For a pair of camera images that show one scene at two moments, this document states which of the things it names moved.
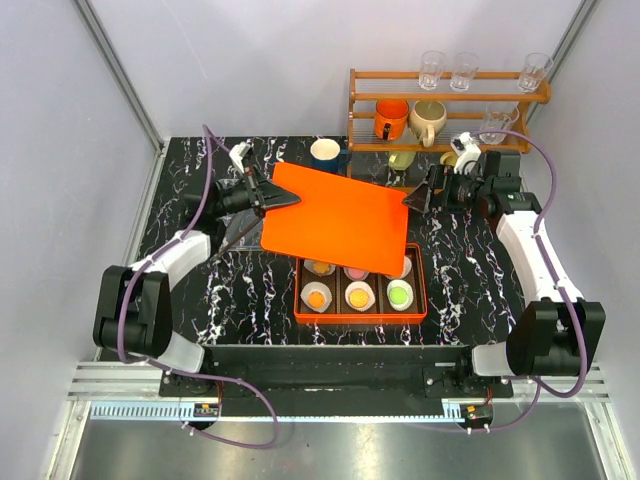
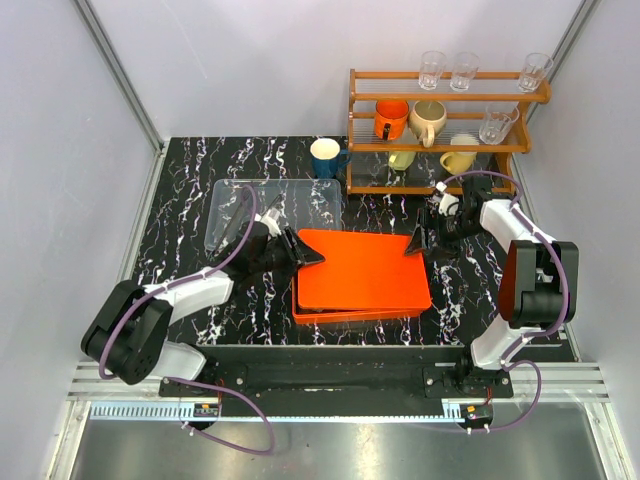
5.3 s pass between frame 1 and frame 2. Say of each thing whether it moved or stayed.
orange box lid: moved
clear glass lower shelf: stayed
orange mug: stayed
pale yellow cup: stayed
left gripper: moved
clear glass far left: stayed
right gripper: moved
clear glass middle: stayed
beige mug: stayed
